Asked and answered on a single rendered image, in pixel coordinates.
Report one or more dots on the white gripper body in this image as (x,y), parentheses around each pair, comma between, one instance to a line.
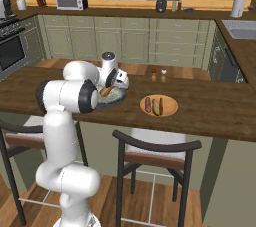
(122,79)

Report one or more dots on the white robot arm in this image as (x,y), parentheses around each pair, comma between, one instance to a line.
(60,131)

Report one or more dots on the tan bun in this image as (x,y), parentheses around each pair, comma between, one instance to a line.
(106,91)

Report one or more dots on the grey bowl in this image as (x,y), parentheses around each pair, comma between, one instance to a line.
(115,99)

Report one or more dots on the red-brown sausage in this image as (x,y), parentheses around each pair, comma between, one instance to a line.
(147,104)

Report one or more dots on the brown bun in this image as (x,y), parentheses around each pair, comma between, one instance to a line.
(155,107)

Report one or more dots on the dark brown sausage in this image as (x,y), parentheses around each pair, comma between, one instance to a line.
(161,106)

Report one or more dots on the orange round plate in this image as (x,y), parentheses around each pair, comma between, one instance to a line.
(170,104)

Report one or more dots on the brown pepper shaker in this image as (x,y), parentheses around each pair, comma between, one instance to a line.
(153,75)

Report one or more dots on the green base cupboard run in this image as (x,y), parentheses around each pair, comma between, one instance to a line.
(133,41)

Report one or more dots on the white-topped salt shaker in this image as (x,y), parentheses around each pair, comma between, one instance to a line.
(163,75)

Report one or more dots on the dark-framed stool with white seat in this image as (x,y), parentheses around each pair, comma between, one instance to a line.
(20,137)
(156,152)

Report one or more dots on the dark grey kettle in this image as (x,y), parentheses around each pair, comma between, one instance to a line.
(161,5)

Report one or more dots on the pale green bottle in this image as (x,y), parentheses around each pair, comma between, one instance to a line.
(173,3)

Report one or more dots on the silver toaster oven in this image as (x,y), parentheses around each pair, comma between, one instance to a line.
(71,1)

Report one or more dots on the dark bottle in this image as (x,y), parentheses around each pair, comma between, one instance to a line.
(180,4)

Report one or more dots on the small dark dish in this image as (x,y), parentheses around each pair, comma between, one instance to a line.
(189,10)

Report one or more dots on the dark dishwasher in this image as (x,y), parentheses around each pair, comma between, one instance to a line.
(226,64)

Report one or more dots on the black and silver stove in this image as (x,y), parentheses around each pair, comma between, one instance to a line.
(11,49)

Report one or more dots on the white pot with utensils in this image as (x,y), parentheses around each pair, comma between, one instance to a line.
(21,3)

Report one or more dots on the grey sink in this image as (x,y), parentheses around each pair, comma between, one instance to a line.
(241,29)

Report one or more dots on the white paper towel roll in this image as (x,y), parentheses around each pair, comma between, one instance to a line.
(238,6)

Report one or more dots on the silver coffee machine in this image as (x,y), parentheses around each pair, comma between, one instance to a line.
(4,7)

